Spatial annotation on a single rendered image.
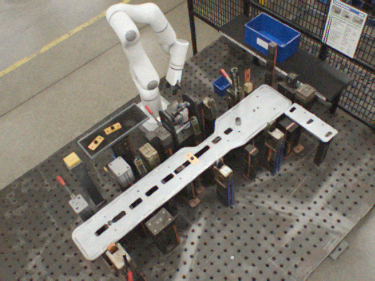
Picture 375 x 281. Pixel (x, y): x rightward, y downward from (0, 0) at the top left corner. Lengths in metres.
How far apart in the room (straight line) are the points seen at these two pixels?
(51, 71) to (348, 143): 3.01
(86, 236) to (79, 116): 1.98
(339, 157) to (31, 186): 1.88
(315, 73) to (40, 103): 2.66
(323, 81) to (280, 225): 0.86
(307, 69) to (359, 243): 1.30
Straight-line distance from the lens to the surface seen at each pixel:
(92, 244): 1.94
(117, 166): 1.96
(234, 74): 2.16
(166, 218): 1.87
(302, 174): 2.36
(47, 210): 2.47
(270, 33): 2.63
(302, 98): 2.27
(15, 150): 3.79
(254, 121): 2.17
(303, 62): 2.47
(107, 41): 4.43
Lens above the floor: 2.71
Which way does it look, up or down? 54 degrees down
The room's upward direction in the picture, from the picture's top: 10 degrees counter-clockwise
